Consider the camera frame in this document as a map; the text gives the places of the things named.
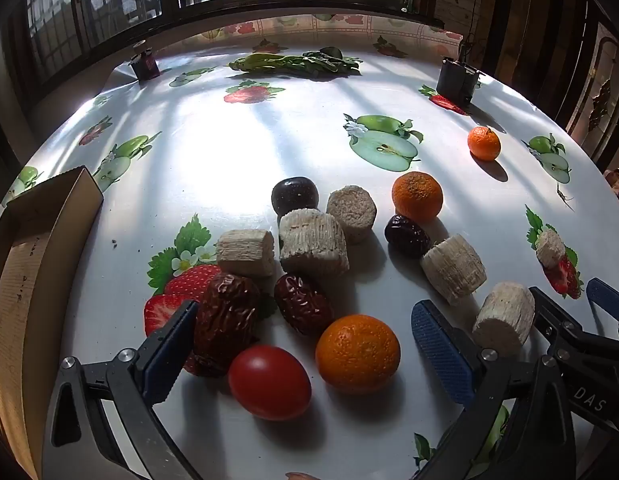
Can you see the large wrinkled red date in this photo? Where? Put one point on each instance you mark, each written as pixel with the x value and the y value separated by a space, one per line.
pixel 227 322

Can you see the small orange mandarin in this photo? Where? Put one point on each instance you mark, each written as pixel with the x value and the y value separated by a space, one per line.
pixel 484 143

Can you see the dark purple plum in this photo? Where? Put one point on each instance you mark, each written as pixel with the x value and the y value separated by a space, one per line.
pixel 294 196

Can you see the pale sugarcane piece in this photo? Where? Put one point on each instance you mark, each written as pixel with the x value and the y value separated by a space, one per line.
pixel 352 212
pixel 245 252
pixel 504 317
pixel 549 249
pixel 453 269

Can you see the large ribbed sugarcane piece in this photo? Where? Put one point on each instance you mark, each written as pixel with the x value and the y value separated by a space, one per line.
pixel 313 242

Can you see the carved wooden cabinet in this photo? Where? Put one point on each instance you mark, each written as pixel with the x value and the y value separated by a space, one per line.
pixel 599 75

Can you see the rough orange mandarin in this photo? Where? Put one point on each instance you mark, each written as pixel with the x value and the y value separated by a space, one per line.
pixel 417 196

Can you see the black box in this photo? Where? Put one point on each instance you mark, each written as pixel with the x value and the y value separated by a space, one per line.
pixel 457 80

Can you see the small dark box with cap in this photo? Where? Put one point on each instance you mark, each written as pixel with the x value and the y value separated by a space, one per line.
pixel 144 62

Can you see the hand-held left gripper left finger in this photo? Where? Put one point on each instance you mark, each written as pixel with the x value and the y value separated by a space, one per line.
pixel 169 347

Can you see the dark wrinkled date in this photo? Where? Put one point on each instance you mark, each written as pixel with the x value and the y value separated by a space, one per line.
pixel 406 235

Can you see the fruit print tablecloth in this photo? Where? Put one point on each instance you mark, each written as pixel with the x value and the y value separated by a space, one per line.
pixel 239 135

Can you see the large orange mandarin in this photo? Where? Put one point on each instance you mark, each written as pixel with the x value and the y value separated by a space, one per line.
pixel 357 352

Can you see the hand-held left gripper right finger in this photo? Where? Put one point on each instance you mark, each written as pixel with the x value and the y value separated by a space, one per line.
pixel 439 350

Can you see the red tomato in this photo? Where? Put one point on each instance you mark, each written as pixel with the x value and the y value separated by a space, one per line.
pixel 269 382

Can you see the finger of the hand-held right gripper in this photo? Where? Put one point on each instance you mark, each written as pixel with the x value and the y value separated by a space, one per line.
pixel 554 312
pixel 607 299

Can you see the brown cardboard box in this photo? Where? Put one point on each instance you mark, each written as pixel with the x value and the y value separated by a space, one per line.
pixel 34 285

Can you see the green leafy vegetables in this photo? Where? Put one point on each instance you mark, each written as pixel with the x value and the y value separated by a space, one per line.
pixel 294 62

